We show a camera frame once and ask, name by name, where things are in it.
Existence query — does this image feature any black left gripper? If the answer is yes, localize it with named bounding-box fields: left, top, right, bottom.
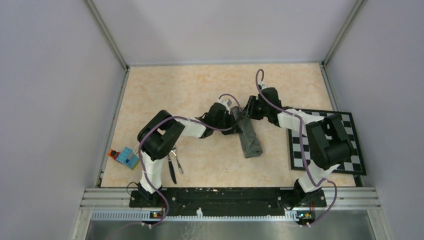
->
left=213, top=111, right=242, bottom=135

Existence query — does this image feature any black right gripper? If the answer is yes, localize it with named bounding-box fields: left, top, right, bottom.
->
left=240, top=95, right=270, bottom=121

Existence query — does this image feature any grey cloth napkin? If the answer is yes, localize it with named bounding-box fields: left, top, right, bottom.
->
left=231, top=106, right=263, bottom=159

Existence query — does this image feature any silver fork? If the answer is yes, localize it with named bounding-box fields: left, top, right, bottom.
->
left=171, top=147, right=184, bottom=175

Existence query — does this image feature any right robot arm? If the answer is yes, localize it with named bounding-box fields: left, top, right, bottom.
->
left=243, top=87, right=354, bottom=206

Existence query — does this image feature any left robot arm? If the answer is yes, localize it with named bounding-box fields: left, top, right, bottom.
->
left=137, top=102, right=242, bottom=207

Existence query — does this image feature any silver table knife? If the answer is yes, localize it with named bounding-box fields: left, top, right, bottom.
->
left=167, top=154, right=177, bottom=185

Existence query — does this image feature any colourful card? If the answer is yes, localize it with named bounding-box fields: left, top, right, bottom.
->
left=107, top=147, right=139, bottom=170

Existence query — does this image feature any black white checkerboard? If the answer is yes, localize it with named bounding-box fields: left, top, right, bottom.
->
left=286, top=110, right=367, bottom=176

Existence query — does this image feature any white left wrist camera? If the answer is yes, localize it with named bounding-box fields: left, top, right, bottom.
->
left=217, top=98, right=233, bottom=109

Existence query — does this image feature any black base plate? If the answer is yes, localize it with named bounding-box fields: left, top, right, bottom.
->
left=129, top=187, right=327, bottom=217

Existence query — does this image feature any aluminium frame rail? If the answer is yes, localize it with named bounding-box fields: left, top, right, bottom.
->
left=80, top=187, right=381, bottom=223

